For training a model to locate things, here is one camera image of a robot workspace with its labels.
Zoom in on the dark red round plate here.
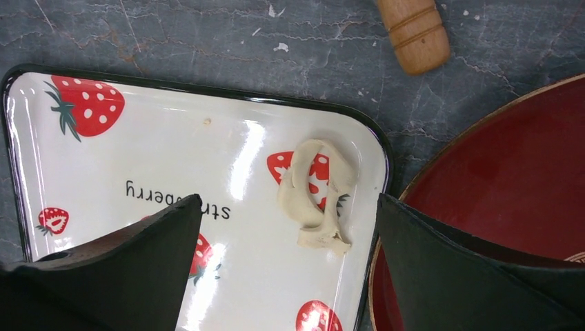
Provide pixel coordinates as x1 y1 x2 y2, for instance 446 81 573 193
369 74 584 330

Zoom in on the white strawberry print tray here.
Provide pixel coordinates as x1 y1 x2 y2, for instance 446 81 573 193
1 66 393 330

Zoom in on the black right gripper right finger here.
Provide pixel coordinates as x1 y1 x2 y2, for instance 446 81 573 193
377 194 584 330

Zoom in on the beige dough scrap ring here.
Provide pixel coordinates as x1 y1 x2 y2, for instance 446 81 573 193
277 139 358 257

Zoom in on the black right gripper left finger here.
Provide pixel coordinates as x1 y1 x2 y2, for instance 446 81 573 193
1 194 202 330

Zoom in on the wooden dough roller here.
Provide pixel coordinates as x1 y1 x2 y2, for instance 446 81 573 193
377 0 450 75

